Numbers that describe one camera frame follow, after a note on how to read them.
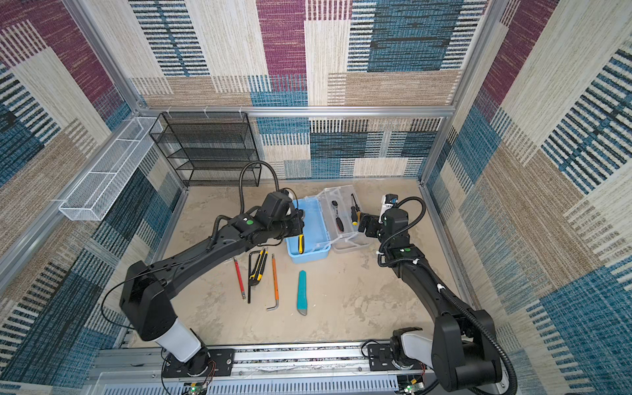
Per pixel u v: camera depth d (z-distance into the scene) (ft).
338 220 3.01
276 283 2.93
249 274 2.96
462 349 1.33
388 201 2.43
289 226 2.30
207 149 3.62
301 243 2.60
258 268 3.00
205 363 2.26
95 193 2.35
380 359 2.39
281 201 2.04
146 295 1.38
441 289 1.56
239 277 2.93
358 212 3.08
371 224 2.49
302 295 2.79
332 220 3.05
